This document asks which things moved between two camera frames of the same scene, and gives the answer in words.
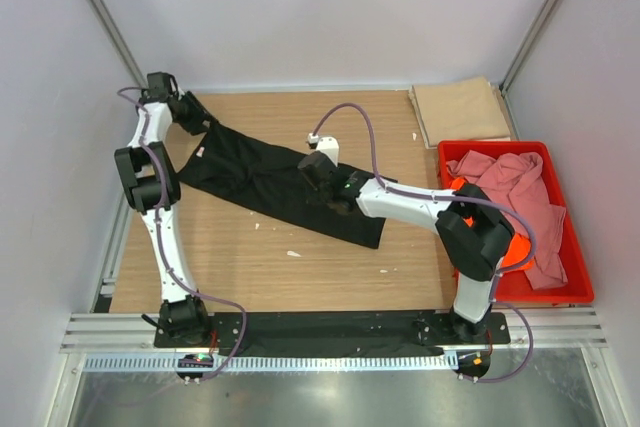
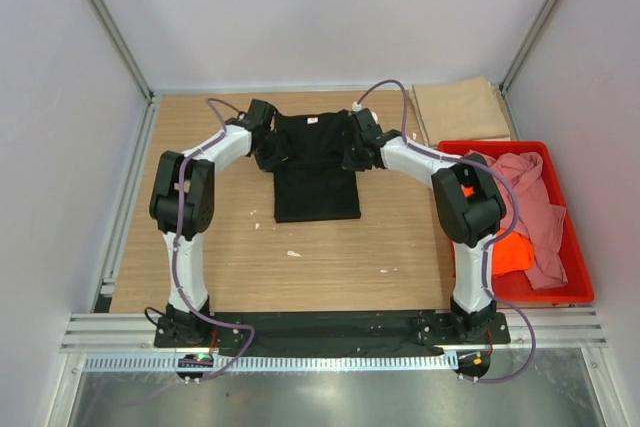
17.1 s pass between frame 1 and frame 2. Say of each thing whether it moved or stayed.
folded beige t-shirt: stayed
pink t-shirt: stayed
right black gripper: moved
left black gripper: moved
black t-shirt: moved
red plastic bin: stayed
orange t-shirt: stayed
